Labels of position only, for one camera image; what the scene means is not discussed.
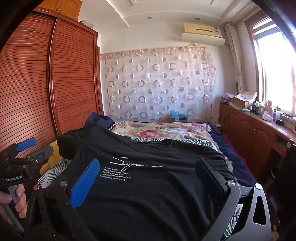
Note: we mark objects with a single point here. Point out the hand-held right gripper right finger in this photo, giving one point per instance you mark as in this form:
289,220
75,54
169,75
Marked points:
209,179

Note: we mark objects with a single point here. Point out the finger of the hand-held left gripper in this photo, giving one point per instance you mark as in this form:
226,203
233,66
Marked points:
26,143
42,154

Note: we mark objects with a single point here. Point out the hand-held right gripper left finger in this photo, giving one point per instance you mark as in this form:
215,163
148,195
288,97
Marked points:
85,183

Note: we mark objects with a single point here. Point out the black printed T-shirt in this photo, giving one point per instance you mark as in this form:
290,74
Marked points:
138,197

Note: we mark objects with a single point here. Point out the folded clothes stack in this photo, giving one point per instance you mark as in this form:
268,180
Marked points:
97,119

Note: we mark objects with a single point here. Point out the person's left hand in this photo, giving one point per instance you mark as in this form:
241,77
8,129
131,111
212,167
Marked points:
21,199

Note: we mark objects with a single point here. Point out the yellow plush toy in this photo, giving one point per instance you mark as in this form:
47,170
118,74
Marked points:
54,157

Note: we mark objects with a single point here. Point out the leaf-print bed sheet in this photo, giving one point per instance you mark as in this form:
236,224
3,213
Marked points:
57,166

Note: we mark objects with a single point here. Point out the navy blanket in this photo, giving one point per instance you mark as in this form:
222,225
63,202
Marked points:
231,148

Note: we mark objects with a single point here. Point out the low wooden cabinet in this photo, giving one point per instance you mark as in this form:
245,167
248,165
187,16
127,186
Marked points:
245,129

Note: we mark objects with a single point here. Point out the slatted wooden wardrobe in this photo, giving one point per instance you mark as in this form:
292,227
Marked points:
30,81

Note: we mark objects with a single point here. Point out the small cardboard box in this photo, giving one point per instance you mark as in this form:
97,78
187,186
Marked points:
179,120

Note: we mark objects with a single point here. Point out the blue tissue pack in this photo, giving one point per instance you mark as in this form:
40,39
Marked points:
177,114

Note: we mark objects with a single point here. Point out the stack of books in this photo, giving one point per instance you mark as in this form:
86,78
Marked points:
227,98

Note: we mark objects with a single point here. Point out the open cardboard box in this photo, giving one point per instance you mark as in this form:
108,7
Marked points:
239,102

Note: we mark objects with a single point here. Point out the small black box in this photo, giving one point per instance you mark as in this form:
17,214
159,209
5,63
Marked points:
280,122

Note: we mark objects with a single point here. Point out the pink figurine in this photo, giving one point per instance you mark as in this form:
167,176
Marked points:
269,106

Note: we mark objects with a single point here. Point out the green-capped bottle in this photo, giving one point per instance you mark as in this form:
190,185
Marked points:
278,113

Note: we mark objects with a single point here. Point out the round hand fan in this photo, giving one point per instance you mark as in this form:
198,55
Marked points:
237,87

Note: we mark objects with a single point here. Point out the circle-patterned sheer curtain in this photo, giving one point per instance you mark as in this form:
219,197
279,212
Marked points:
150,81

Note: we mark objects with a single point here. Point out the pale patterned window curtain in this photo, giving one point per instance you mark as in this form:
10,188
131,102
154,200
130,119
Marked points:
235,58

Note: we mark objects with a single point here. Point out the wooden-framed window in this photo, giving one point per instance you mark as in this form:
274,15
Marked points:
277,69

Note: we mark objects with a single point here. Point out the white box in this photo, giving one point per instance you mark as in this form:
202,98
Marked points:
87,22

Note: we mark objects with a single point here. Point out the wooden overhead cabinet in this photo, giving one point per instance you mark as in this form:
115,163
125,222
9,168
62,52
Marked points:
62,9

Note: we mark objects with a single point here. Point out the wall air conditioner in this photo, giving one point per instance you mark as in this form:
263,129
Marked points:
201,34

